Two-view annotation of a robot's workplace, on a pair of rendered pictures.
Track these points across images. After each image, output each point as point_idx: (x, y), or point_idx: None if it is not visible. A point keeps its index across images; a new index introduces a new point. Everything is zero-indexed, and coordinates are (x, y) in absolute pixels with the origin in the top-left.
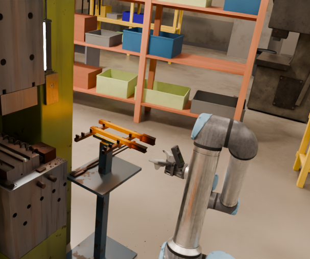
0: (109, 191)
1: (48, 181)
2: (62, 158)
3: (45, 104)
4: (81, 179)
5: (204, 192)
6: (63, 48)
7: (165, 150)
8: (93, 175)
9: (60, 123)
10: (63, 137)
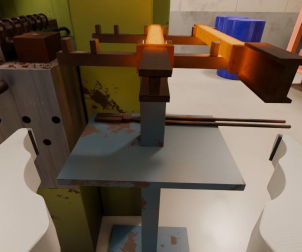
0: (88, 183)
1: (2, 92)
2: (53, 65)
3: None
4: (95, 129)
5: None
6: None
7: (289, 145)
8: (123, 135)
9: (115, 13)
10: (127, 51)
